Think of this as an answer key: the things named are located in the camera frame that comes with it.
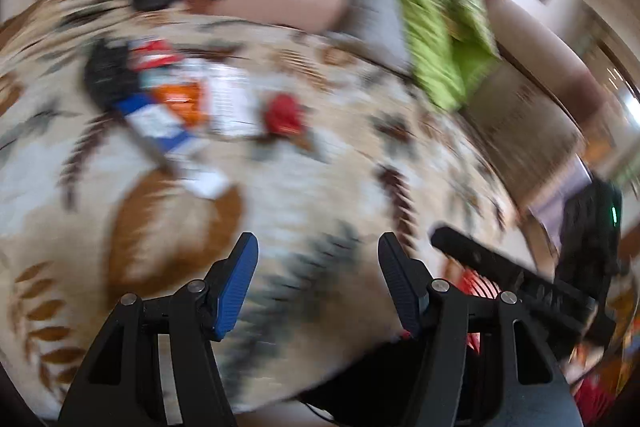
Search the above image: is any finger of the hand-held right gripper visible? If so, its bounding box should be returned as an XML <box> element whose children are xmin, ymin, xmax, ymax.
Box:
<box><xmin>431</xmin><ymin>226</ymin><xmax>617</xmax><ymax>347</ymax></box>

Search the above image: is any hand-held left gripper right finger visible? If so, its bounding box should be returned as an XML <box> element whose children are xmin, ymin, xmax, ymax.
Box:
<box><xmin>378</xmin><ymin>232</ymin><xmax>583</xmax><ymax>427</ymax></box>

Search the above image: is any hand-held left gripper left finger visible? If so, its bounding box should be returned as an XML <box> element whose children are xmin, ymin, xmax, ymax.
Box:
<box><xmin>57</xmin><ymin>232</ymin><xmax>259</xmax><ymax>427</ymax></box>

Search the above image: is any red plastic basket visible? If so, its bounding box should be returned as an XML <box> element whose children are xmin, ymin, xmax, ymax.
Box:
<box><xmin>400</xmin><ymin>269</ymin><xmax>618</xmax><ymax>425</ymax></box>

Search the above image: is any orange snack packet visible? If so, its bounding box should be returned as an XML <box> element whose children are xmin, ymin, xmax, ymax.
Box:
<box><xmin>152</xmin><ymin>84</ymin><xmax>209</xmax><ymax>128</ymax></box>

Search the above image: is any table with lilac cloth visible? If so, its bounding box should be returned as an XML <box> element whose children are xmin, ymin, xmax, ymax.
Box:
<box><xmin>529</xmin><ymin>164</ymin><xmax>593</xmax><ymax>253</ymax></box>

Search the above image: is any small white wrapper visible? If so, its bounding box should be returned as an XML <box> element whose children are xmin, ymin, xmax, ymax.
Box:
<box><xmin>179</xmin><ymin>166</ymin><xmax>229</xmax><ymax>198</ymax></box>

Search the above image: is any leaf print blanket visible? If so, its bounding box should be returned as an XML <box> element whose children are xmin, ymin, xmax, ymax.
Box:
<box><xmin>0</xmin><ymin>0</ymin><xmax>531</xmax><ymax>418</ymax></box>

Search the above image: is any wooden framed glass partition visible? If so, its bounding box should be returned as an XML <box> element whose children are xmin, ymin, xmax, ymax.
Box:
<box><xmin>575</xmin><ymin>2</ymin><xmax>640</xmax><ymax>180</ymax></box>

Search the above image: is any red crumpled packet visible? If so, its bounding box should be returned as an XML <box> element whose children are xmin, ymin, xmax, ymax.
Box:
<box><xmin>264</xmin><ymin>94</ymin><xmax>309</xmax><ymax>136</ymax></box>

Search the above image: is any blue and white packet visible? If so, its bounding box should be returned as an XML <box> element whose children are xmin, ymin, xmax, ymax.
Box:
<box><xmin>114</xmin><ymin>94</ymin><xmax>207</xmax><ymax>156</ymax></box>

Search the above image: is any black plastic bag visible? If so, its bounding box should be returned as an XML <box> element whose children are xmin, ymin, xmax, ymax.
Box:
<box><xmin>84</xmin><ymin>39</ymin><xmax>147</xmax><ymax>108</ymax></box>

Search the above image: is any green quilt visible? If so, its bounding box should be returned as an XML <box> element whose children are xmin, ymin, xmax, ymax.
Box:
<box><xmin>294</xmin><ymin>0</ymin><xmax>502</xmax><ymax>114</ymax></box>

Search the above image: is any grey quilted pillow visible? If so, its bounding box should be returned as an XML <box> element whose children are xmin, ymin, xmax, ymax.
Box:
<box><xmin>331</xmin><ymin>0</ymin><xmax>417</xmax><ymax>76</ymax></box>

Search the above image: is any brown and pink sofa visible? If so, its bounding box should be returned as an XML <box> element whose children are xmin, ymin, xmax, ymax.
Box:
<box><xmin>135</xmin><ymin>0</ymin><xmax>607</xmax><ymax>210</ymax></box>

